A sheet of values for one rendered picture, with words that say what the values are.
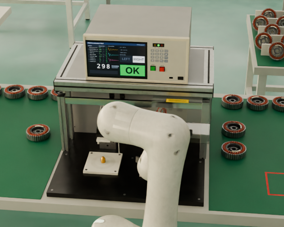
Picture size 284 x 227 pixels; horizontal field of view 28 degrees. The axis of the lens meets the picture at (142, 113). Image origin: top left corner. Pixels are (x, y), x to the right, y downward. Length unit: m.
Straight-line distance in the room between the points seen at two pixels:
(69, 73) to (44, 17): 3.92
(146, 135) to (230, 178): 0.93
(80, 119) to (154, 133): 1.15
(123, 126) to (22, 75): 3.53
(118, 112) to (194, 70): 0.93
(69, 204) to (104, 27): 0.75
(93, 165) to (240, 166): 0.65
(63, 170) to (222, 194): 0.69
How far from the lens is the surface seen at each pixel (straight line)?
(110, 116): 1.63
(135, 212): 2.29
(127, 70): 2.38
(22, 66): 5.26
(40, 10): 6.62
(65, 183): 2.39
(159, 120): 1.58
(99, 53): 2.37
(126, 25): 2.44
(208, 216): 2.28
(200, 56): 2.64
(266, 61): 3.52
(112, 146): 2.57
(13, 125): 2.87
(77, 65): 2.57
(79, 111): 2.66
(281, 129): 2.83
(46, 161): 2.58
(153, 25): 2.44
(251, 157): 2.60
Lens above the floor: 2.20
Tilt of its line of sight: 30 degrees down
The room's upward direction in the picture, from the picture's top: straight up
